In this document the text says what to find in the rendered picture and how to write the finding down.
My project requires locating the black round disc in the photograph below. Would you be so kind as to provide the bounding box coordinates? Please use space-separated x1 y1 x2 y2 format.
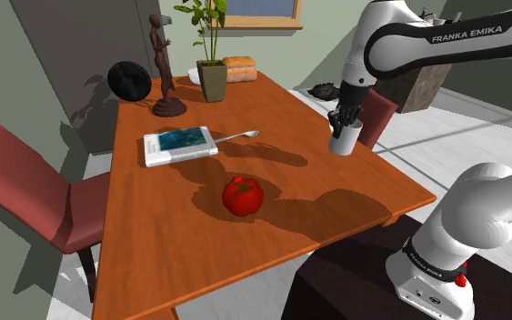
106 60 153 103

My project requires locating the grey door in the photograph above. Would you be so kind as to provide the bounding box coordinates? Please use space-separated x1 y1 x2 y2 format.
9 0 171 155

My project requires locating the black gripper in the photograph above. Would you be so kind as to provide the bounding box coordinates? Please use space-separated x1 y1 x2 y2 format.
327 81 370 140

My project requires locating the green plant in olive pot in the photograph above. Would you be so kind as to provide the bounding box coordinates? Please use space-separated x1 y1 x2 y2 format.
173 0 229 104

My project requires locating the dark brown human figurine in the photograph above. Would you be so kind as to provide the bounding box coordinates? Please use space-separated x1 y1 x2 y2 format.
147 14 188 118

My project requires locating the red chair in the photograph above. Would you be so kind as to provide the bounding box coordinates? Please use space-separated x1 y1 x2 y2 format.
356 88 399 151
0 117 111 305

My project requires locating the brown bread loaf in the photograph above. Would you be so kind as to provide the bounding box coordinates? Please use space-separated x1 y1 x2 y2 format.
221 55 258 84

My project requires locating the orange wooden table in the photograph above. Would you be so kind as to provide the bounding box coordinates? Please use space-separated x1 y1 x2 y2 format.
92 70 438 320

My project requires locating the red tomato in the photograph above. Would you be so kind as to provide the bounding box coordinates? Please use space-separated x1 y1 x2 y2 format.
221 175 265 218

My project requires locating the brown stone block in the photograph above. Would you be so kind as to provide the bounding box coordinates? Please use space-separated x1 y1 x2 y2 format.
372 63 454 115

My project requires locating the white cup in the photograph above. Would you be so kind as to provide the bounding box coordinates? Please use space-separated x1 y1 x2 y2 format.
327 118 365 157

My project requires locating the wooden framed window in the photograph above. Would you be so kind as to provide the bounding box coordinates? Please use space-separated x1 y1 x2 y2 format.
206 0 305 31

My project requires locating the silver spoon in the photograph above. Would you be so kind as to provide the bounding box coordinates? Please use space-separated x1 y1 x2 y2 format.
213 129 260 144

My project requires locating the dark robot stand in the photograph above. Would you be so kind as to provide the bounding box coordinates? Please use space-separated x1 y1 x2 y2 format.
280 215 512 320

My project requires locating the white book with blue cover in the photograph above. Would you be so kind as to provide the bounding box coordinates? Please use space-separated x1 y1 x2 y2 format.
143 125 219 168

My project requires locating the dark leafy lump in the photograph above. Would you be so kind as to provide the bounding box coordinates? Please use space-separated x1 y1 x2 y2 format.
306 82 341 101

